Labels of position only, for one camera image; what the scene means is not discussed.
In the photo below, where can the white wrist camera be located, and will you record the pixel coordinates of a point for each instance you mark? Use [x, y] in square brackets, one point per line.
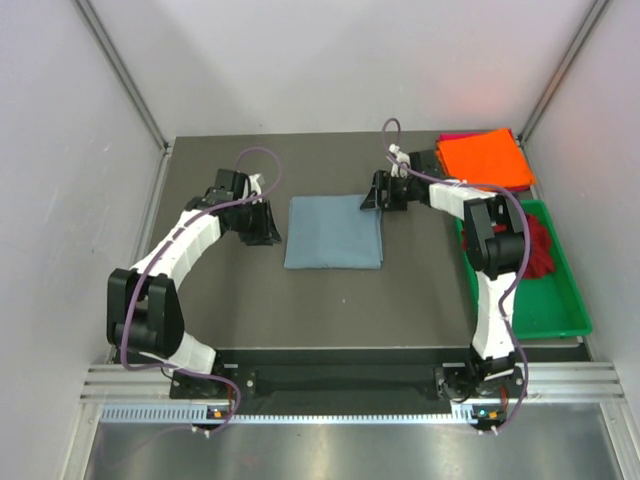
[254, 185]
[400, 161]

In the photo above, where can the folded orange t-shirt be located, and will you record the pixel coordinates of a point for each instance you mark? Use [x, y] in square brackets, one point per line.
[482, 160]

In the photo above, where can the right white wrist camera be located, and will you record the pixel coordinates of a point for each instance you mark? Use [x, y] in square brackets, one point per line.
[400, 161]

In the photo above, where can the grey-blue t-shirt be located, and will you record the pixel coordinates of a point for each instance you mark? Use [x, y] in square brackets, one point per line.
[333, 232]

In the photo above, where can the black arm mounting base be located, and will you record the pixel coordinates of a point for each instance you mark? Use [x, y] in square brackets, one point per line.
[429, 374]

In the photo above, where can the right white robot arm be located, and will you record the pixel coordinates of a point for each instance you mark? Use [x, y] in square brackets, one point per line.
[493, 340]

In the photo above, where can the green plastic tray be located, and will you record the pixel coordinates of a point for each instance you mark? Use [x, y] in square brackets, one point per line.
[551, 306]

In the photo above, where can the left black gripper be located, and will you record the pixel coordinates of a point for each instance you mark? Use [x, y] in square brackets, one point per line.
[260, 237]

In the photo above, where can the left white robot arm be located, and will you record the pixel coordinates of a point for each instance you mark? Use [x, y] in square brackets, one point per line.
[144, 314]

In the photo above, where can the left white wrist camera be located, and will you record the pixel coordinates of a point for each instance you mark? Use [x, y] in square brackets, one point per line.
[254, 185]

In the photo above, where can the dark red t-shirt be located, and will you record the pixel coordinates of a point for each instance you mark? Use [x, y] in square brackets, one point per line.
[540, 245]

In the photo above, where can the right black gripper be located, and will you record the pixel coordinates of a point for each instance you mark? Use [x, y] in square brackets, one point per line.
[383, 182]

